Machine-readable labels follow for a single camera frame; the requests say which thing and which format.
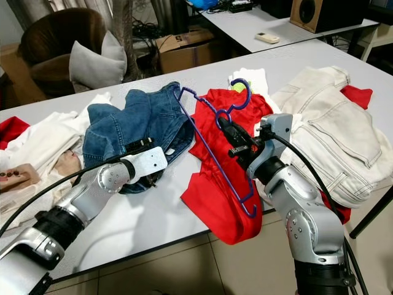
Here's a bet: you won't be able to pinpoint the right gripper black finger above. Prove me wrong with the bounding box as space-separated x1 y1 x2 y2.
222 119 247 143
220 124 241 150

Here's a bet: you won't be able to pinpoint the blue denim jeans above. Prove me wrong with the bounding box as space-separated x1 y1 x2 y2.
86 82 194 195

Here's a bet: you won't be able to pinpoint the blue plastic clothes hanger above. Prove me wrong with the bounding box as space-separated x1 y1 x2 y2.
177 78 259 219

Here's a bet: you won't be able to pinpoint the white T-shirt pink print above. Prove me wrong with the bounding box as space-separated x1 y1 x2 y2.
0 132 93 216

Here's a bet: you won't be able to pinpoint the red shorts white stitching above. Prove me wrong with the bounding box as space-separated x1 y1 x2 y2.
181 88 274 245

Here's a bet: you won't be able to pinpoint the white shirt yellow-green tag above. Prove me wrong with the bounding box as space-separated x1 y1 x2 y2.
227 66 268 96

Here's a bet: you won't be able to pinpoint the plain white T-shirt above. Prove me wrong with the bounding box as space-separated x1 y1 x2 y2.
31 92 114 148

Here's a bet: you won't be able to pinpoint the cream denim trousers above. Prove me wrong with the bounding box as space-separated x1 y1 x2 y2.
270 65 393 210

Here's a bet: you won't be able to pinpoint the grey cushion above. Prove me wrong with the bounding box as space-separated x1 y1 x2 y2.
69 31 126 94

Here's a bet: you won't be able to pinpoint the printed cardboard box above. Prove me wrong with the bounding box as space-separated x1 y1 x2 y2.
155 28 222 74

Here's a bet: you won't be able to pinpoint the cream remote control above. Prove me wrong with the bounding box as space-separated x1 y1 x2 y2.
256 32 281 44

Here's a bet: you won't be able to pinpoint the white desk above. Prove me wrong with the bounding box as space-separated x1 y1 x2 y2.
200 0 380 55

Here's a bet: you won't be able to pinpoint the patterned tied curtain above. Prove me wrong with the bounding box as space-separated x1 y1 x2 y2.
111 0 141 84

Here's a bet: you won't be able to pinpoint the blue object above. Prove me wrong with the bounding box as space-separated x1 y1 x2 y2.
187 0 216 10

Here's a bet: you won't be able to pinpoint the wooden and black speaker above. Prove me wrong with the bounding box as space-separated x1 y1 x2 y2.
290 0 372 34

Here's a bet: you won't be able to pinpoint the brown armchair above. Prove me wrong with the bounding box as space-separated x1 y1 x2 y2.
20 7 108 99

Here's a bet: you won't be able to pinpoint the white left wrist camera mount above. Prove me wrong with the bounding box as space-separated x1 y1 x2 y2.
131 146 169 179

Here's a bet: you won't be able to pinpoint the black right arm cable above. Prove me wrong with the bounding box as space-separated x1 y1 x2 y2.
260 125 370 295

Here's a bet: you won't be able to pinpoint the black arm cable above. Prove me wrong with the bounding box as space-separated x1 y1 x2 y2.
0 154 142 240
260 125 370 295

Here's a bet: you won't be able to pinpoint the white table black frame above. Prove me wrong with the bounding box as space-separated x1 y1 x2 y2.
0 38 393 277

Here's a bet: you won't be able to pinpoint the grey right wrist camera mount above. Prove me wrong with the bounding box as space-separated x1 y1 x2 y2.
246 114 292 179

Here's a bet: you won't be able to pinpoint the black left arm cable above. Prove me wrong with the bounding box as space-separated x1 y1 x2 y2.
0 154 142 240

